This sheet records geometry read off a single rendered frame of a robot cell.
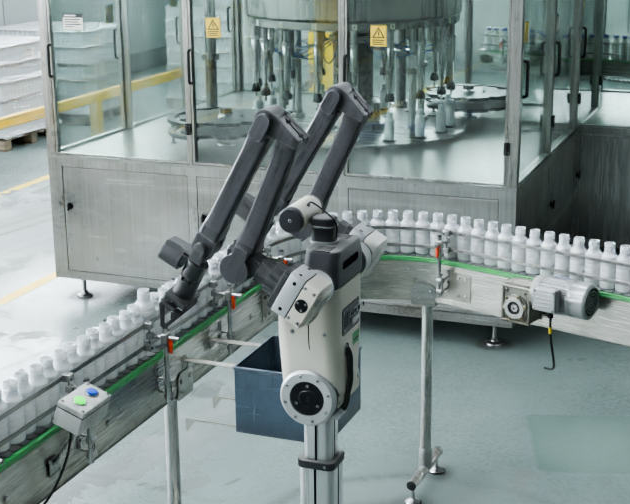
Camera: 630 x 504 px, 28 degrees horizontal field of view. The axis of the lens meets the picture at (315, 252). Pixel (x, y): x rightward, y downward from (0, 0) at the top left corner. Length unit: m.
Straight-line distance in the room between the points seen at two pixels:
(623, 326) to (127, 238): 3.69
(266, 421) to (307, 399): 0.58
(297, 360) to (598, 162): 5.24
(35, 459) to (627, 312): 2.15
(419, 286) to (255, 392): 1.21
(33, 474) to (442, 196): 3.71
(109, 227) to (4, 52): 5.22
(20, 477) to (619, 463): 3.01
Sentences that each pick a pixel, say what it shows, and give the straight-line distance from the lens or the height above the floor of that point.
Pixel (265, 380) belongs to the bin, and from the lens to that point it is 3.88.
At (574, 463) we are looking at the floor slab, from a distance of 5.56.
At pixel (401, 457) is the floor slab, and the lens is 5.53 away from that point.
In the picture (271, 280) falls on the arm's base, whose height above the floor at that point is 1.43.
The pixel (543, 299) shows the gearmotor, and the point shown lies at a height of 0.99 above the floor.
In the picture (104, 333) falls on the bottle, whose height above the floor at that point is 1.14.
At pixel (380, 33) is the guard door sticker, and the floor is 1.66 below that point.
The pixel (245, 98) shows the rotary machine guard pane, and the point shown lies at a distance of 6.93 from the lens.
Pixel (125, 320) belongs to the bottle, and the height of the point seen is 1.14.
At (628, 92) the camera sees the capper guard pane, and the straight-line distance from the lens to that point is 8.28.
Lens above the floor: 2.35
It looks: 16 degrees down
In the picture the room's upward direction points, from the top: 1 degrees counter-clockwise
